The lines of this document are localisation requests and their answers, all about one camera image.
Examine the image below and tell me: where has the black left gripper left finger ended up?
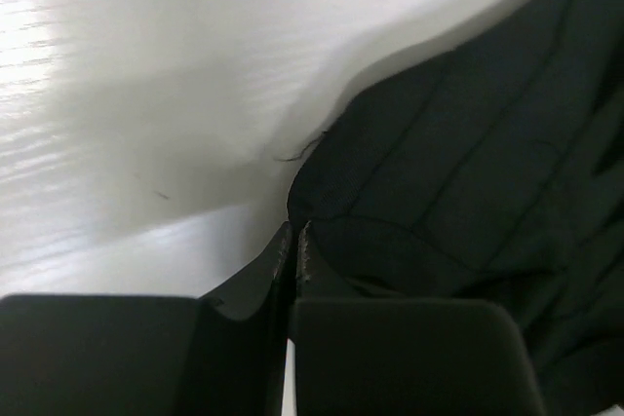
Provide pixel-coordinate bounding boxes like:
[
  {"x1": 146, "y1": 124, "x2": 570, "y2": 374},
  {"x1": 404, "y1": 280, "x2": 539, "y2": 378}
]
[{"x1": 1, "y1": 224, "x2": 293, "y2": 415}]

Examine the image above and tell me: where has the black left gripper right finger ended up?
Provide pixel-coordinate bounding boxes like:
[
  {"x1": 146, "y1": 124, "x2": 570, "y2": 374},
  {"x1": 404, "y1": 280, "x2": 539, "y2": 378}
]
[{"x1": 292, "y1": 228, "x2": 545, "y2": 415}]

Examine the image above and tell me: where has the black skirt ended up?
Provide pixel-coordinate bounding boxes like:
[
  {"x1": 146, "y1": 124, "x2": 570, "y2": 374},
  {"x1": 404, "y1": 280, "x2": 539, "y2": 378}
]
[{"x1": 288, "y1": 0, "x2": 623, "y2": 415}]

